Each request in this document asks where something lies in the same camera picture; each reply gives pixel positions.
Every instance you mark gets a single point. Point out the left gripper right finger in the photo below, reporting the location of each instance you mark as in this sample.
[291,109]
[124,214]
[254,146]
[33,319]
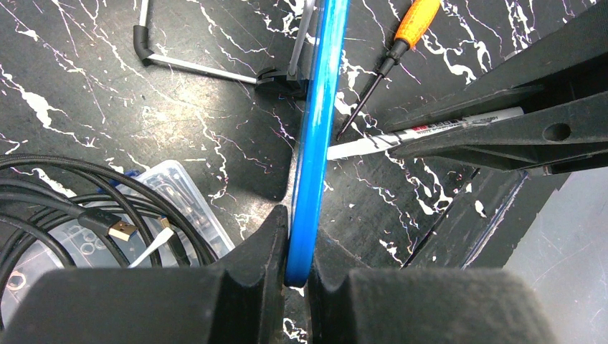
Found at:
[353,303]

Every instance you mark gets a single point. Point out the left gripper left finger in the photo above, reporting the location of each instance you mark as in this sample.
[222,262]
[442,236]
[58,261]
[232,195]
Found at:
[238,299]

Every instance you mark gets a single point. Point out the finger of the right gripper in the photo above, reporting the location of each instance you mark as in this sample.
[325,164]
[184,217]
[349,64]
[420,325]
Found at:
[562,139]
[582,39]

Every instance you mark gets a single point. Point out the blue framed whiteboard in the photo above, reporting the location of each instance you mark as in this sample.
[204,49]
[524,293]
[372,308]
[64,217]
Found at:
[317,120]

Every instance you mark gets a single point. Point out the clear plastic box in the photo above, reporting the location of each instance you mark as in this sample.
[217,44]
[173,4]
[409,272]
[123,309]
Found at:
[168,179]

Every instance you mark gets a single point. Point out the orange handled screwdriver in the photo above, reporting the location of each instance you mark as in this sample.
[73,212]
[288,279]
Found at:
[412,27]

